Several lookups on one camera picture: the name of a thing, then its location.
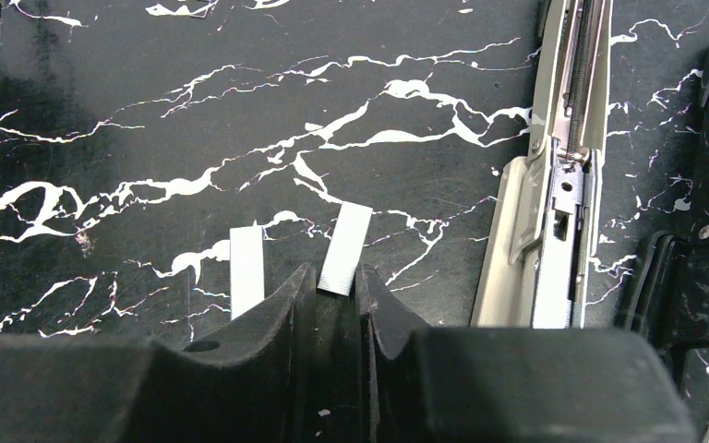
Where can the silver staple strip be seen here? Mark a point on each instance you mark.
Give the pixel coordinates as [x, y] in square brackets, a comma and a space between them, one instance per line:
[344, 252]
[247, 274]

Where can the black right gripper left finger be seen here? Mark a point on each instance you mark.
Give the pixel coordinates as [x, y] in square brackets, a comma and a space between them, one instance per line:
[244, 382]

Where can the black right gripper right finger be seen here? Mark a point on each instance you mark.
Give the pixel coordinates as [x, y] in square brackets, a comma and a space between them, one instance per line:
[444, 384]

